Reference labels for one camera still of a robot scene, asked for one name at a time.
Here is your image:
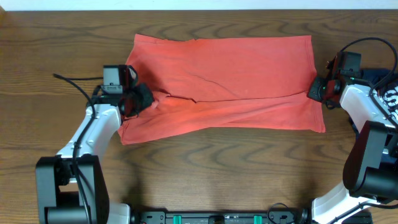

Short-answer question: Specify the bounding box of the red t-shirt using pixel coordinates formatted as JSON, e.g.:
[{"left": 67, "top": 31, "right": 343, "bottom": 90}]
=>
[{"left": 118, "top": 34, "right": 325, "bottom": 145}]

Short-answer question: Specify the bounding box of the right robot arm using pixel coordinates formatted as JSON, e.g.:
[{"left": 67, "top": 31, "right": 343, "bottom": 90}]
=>
[{"left": 308, "top": 77, "right": 397, "bottom": 223}]

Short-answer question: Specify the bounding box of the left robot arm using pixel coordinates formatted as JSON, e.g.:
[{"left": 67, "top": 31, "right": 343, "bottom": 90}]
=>
[{"left": 35, "top": 83, "right": 154, "bottom": 224}]

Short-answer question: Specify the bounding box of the navy blue t-shirt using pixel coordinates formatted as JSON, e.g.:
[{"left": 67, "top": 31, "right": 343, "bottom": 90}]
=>
[{"left": 361, "top": 68, "right": 397, "bottom": 119}]

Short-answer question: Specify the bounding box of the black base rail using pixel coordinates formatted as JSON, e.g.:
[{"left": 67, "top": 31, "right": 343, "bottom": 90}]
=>
[{"left": 130, "top": 203, "right": 310, "bottom": 224}]

